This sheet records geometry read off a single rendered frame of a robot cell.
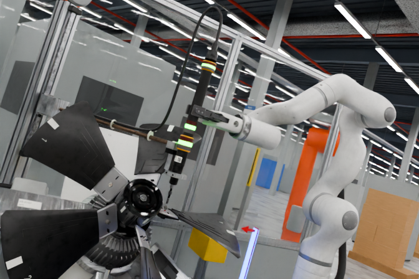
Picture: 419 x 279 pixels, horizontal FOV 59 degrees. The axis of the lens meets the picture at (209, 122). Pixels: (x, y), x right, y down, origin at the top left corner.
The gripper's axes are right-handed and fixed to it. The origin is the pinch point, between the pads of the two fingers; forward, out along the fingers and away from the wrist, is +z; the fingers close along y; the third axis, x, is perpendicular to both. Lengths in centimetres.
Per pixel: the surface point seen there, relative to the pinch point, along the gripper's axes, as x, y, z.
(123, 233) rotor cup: -39.9, -1.3, 10.4
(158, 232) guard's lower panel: -58, 70, -31
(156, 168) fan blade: -20.6, 6.5, 4.0
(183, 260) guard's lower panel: -70, 70, -50
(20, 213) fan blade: -36, -12, 39
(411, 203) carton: 5, 378, -691
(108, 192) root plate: -30.3, 3.2, 17.0
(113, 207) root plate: -32.6, -4.1, 16.5
